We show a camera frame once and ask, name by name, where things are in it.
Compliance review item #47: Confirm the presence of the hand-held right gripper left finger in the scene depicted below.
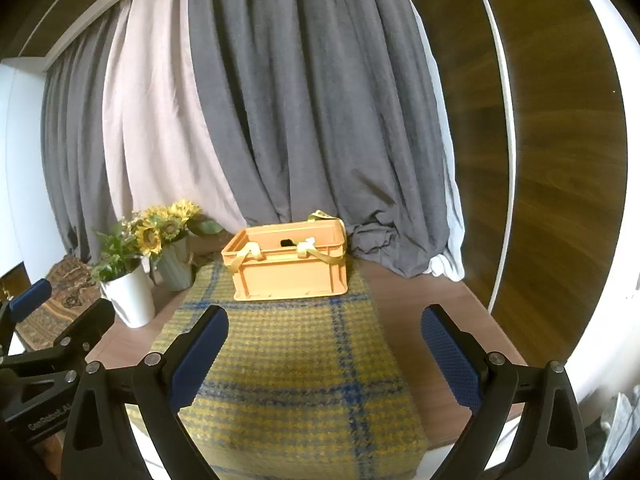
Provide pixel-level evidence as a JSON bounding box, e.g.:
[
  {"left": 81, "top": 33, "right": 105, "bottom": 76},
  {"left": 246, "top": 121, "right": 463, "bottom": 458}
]
[{"left": 60, "top": 304, "right": 231, "bottom": 480}]

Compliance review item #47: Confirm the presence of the white sheer curtain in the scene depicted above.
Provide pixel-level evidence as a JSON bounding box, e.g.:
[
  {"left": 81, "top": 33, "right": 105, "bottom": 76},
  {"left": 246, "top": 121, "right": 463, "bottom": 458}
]
[{"left": 412, "top": 7, "right": 467, "bottom": 282}]

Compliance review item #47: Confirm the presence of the artificial sunflower bouquet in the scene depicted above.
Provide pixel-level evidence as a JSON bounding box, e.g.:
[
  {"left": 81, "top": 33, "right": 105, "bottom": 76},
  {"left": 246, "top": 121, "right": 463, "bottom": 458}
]
[{"left": 122, "top": 199, "right": 226, "bottom": 261}]

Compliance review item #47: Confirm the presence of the pale pink curtain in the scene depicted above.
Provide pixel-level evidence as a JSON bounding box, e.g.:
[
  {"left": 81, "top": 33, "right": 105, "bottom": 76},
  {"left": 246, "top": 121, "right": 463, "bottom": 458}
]
[{"left": 101, "top": 0, "right": 249, "bottom": 237}]

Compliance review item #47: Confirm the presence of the orange plastic crate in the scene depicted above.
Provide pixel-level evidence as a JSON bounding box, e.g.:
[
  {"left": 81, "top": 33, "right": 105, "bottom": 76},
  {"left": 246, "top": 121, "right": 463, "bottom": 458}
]
[{"left": 220, "top": 210, "right": 349, "bottom": 303}]

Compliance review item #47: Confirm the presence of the patterned rug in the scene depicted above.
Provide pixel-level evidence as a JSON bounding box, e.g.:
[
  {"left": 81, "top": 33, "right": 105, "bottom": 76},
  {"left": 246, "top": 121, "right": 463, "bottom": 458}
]
[{"left": 14, "top": 254, "right": 108, "bottom": 353}]

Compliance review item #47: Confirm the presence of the yellow blue plaid blanket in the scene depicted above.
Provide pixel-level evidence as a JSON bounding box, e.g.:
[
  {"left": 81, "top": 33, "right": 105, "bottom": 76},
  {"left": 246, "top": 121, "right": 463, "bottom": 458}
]
[{"left": 125, "top": 260, "right": 430, "bottom": 480}]

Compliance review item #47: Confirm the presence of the white hoop tube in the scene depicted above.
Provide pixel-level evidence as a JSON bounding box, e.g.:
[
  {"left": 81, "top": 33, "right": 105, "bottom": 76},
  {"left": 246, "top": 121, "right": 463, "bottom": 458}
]
[{"left": 462, "top": 0, "right": 517, "bottom": 317}]

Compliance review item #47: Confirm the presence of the green ribbed vase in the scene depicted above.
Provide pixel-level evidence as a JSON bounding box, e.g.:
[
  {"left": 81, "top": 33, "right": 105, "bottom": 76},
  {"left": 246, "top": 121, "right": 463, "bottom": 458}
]
[{"left": 156, "top": 236, "right": 195, "bottom": 292}]

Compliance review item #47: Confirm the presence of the white ribbed pot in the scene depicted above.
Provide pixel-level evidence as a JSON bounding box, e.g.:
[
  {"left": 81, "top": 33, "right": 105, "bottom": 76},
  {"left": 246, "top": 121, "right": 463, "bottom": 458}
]
[{"left": 99, "top": 263, "right": 157, "bottom": 330}]

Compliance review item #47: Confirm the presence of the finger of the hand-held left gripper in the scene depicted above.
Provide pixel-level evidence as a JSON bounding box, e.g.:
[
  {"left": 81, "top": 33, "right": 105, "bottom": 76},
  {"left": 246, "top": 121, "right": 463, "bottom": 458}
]
[
  {"left": 0, "top": 279, "right": 54, "bottom": 356},
  {"left": 0, "top": 298, "right": 117, "bottom": 377}
]

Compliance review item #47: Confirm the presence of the green leafy plant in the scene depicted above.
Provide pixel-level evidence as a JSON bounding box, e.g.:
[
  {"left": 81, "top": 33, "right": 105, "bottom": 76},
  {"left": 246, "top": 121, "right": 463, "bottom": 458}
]
[{"left": 89, "top": 219, "right": 146, "bottom": 283}]

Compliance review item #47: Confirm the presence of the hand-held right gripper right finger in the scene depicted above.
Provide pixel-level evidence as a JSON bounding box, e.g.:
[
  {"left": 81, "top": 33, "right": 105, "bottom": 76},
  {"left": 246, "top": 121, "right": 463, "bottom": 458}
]
[{"left": 420, "top": 304, "right": 591, "bottom": 480}]

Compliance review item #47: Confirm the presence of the white crumpled bag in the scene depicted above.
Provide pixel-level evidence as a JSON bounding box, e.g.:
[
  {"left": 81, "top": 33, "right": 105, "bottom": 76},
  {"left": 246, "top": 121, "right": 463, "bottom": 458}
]
[{"left": 587, "top": 392, "right": 640, "bottom": 480}]

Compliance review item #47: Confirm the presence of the grey curtain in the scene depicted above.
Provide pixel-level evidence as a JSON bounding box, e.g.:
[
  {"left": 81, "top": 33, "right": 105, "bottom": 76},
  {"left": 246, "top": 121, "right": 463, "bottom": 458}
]
[
  {"left": 41, "top": 25, "right": 135, "bottom": 266},
  {"left": 187, "top": 0, "right": 451, "bottom": 278}
]

